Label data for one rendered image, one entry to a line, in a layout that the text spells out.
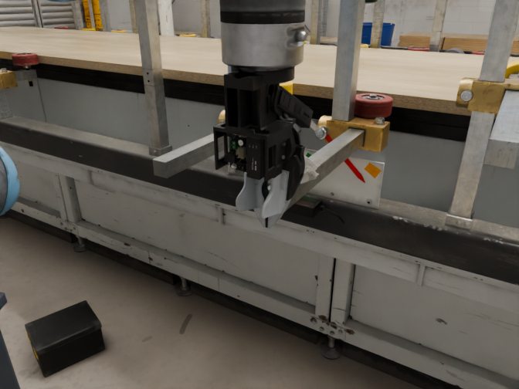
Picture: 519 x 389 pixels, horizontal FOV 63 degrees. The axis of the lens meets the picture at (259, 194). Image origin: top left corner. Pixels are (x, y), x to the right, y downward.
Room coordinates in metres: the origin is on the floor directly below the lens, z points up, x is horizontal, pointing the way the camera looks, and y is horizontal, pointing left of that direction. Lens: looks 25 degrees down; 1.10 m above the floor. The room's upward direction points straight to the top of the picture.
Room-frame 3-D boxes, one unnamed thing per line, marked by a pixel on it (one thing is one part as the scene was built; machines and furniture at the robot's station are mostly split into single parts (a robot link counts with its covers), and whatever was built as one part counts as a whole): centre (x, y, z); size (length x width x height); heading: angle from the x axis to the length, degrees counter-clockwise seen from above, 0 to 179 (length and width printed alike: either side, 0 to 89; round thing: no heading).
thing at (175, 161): (0.87, 0.06, 0.82); 0.44 x 0.03 x 0.04; 149
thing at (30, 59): (1.55, 0.82, 0.85); 0.08 x 0.08 x 0.11
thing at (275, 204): (0.48, -0.02, 0.86); 0.06 x 0.03 x 0.09; 149
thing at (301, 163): (0.50, -0.03, 0.91); 0.05 x 0.02 x 0.09; 59
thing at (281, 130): (0.49, 0.00, 0.97); 0.09 x 0.08 x 0.12; 149
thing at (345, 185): (0.84, -0.13, 0.75); 0.26 x 0.01 x 0.10; 59
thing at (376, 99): (0.88, -0.23, 0.85); 0.08 x 0.08 x 0.11
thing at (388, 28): (6.52, -1.66, 0.36); 0.59 x 0.57 x 0.73; 148
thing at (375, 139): (0.84, -0.19, 0.85); 0.14 x 0.06 x 0.05; 59
